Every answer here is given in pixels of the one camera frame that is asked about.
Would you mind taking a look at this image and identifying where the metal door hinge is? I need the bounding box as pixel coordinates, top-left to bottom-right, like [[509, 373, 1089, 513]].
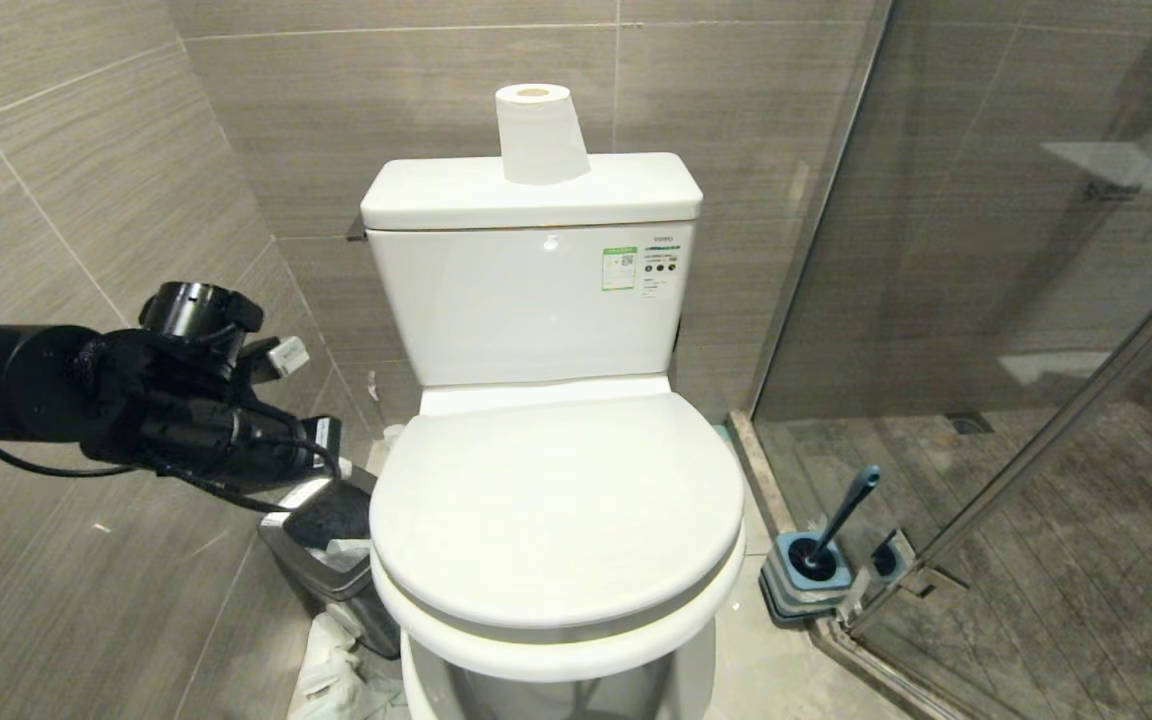
[[834, 528, 970, 633]]

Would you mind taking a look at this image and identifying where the white toilet seat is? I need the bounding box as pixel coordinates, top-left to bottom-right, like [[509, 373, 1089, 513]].
[[371, 520, 748, 684]]

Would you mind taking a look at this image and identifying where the glass shower panel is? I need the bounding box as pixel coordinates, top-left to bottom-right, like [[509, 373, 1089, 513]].
[[748, 0, 1152, 423]]

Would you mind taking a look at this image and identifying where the white plastic bag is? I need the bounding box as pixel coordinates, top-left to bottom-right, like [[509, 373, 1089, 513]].
[[287, 608, 408, 720]]

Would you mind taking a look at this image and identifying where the white toilet tank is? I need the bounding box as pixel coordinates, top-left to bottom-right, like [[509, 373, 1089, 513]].
[[368, 221, 697, 390]]

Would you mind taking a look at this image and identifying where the white toilet bowl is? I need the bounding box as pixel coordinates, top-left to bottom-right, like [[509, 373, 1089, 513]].
[[400, 375, 718, 720]]

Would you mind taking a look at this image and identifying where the shower wall shelf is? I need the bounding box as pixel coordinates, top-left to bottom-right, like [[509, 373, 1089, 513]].
[[1040, 139, 1152, 198]]

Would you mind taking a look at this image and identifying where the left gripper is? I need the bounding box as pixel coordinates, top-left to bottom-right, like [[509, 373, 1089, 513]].
[[148, 390, 344, 493]]

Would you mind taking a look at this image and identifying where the blue toilet brush holder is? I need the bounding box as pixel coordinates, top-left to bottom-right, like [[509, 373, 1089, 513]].
[[758, 530, 856, 630]]

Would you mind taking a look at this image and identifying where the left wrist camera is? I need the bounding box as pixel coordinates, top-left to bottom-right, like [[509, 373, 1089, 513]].
[[236, 335, 311, 387]]

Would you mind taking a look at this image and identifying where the glass shower door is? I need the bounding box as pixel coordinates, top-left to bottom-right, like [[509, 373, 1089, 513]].
[[839, 255, 1152, 720]]

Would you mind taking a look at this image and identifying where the black trash bin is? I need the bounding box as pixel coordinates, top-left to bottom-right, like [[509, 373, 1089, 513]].
[[257, 464, 403, 660]]

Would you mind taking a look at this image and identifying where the white toilet tank lid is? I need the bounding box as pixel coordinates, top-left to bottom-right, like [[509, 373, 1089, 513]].
[[360, 152, 704, 232]]

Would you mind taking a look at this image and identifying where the blue toilet brush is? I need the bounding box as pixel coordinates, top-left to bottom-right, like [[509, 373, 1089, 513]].
[[800, 464, 882, 580]]

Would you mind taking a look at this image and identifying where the white toilet paper roll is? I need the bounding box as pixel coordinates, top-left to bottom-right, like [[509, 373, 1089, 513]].
[[494, 83, 592, 186]]

